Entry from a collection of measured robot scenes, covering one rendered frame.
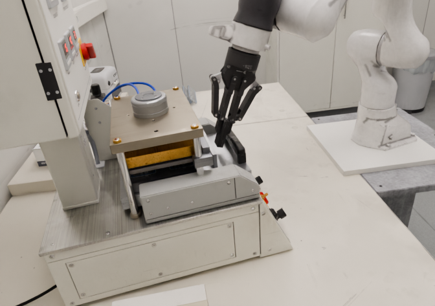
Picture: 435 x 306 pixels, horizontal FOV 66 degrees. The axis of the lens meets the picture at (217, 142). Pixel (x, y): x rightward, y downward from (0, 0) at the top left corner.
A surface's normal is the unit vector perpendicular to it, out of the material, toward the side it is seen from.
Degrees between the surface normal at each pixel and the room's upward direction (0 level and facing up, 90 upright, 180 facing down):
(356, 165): 0
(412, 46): 69
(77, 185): 90
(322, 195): 0
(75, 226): 0
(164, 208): 90
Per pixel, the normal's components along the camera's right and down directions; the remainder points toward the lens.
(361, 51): -0.78, 0.32
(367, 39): -0.66, -0.20
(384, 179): -0.08, -0.88
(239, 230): 0.26, 0.44
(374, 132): -0.60, 0.32
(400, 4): 0.04, 0.46
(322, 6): 0.04, 0.07
